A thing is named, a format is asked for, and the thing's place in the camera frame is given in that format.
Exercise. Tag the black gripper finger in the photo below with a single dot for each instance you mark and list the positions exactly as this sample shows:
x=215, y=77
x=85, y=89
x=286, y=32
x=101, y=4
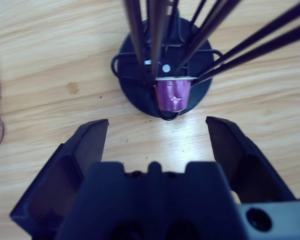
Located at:
x=65, y=175
x=245, y=165

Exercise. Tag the purple coffee capsule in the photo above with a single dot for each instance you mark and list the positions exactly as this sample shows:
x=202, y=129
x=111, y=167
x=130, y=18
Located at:
x=173, y=93

